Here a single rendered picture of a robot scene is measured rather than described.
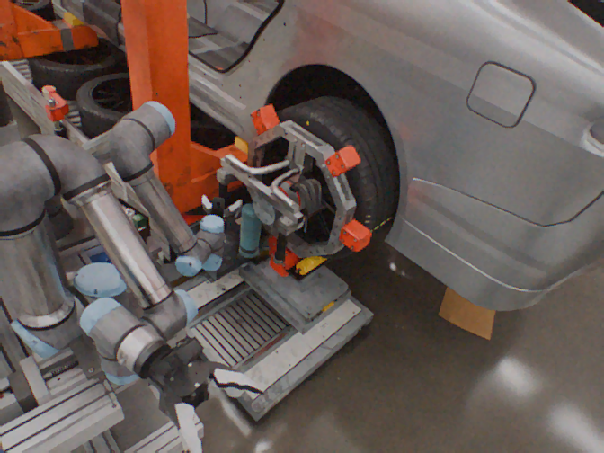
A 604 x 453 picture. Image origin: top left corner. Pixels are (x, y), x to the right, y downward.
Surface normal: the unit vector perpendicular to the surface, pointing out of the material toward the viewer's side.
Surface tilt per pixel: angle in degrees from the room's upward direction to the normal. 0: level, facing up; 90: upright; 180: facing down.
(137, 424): 0
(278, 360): 0
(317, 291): 0
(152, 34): 90
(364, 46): 90
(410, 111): 90
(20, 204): 90
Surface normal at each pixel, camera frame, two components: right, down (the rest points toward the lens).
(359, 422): 0.15, -0.73
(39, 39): 0.70, 0.55
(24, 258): 0.53, 0.62
